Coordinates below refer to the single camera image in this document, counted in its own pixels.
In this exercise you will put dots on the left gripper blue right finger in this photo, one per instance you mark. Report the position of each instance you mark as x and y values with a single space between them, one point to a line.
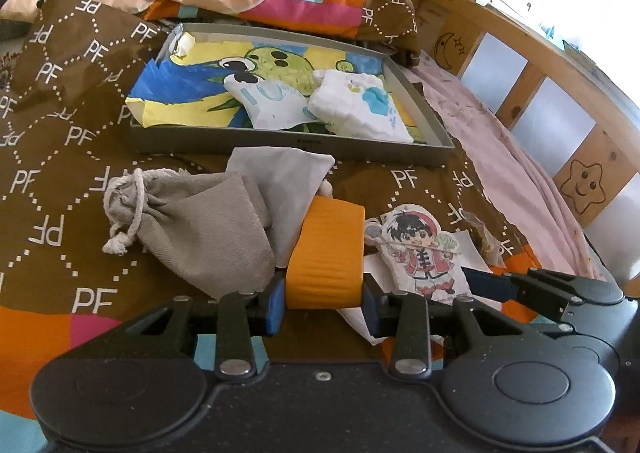
403 316

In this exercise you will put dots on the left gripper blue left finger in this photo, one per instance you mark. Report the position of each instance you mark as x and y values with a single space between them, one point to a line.
241 316

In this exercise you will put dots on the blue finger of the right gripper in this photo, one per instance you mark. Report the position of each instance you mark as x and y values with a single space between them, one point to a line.
495 282

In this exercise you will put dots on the white tissue sheets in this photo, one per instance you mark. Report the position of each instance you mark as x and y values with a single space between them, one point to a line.
374 264

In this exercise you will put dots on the grey drawstring pouch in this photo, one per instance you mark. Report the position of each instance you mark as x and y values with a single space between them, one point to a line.
209 229

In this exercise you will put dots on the orange fabric roll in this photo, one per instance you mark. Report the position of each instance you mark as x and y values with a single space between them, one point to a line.
326 267

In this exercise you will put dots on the light grey cloth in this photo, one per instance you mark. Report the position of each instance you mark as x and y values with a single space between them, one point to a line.
288 180

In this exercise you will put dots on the white tissue pack blue print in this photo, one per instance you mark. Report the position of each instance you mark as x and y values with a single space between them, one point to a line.
270 104

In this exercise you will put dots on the white cloth blue print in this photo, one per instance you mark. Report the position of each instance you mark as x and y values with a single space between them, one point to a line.
357 106

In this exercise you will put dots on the pink blanket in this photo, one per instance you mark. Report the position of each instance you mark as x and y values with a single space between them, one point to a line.
516 185

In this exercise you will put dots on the grey tray with cartoon liner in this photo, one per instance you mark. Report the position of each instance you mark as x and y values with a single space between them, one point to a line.
217 87

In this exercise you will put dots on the brown PF patterned quilt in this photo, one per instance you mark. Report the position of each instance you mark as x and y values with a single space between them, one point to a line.
65 134

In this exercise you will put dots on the wooden bed frame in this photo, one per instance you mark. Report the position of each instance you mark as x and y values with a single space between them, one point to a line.
564 111

